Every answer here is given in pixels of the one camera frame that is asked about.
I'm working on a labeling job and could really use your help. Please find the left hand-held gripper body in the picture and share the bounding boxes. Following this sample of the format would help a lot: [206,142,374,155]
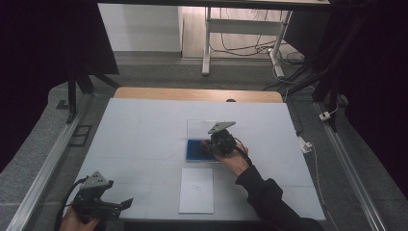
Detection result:
[70,170,122,222]

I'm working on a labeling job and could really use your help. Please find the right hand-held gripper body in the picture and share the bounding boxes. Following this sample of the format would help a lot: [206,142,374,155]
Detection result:
[207,120,239,158]

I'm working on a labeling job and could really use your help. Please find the blue ink pad clear lid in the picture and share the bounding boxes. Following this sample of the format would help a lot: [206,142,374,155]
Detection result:
[185,119,226,164]

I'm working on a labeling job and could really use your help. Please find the person's right hand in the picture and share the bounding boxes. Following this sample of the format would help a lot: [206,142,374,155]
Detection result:
[214,142,253,178]

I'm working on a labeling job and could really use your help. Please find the person's left hand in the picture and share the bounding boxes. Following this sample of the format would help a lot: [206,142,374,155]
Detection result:
[59,207,104,231]

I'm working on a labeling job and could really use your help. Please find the white paper sheet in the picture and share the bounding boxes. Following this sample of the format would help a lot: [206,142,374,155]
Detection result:
[178,167,215,215]

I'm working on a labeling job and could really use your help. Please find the wooden table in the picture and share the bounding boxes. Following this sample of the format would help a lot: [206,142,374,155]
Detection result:
[114,86,284,104]

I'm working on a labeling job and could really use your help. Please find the white table mat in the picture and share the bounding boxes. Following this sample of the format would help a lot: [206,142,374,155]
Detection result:
[62,97,327,223]

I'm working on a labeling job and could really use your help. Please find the black metal stand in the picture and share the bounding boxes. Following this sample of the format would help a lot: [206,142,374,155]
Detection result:
[282,13,367,133]
[65,62,121,125]

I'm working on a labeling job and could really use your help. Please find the black curtain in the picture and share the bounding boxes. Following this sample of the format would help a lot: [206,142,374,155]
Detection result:
[328,0,408,201]
[0,0,120,172]

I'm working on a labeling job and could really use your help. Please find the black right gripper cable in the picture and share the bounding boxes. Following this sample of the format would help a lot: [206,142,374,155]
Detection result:
[233,137,254,167]

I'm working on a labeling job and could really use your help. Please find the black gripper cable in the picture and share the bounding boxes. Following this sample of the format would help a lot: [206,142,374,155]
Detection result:
[233,137,254,167]
[53,177,89,231]

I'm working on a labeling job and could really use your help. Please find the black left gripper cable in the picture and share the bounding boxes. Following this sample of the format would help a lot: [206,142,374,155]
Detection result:
[53,177,89,231]

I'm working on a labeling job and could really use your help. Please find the aluminium rail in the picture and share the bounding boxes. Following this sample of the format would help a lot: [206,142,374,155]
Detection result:
[6,92,94,231]
[313,101,390,231]

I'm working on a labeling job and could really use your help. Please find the black floor bracket frame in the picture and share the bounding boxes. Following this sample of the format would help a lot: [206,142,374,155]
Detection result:
[67,124,93,148]

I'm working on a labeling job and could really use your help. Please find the white power adapter with cable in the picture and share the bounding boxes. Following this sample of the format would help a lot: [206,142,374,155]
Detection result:
[297,136,321,181]

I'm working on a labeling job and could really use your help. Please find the tangle of floor cables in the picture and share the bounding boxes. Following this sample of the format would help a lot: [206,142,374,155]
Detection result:
[210,9,317,92]

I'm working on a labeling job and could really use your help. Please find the white desk frame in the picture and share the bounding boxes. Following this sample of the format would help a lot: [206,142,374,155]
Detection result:
[201,6,293,79]

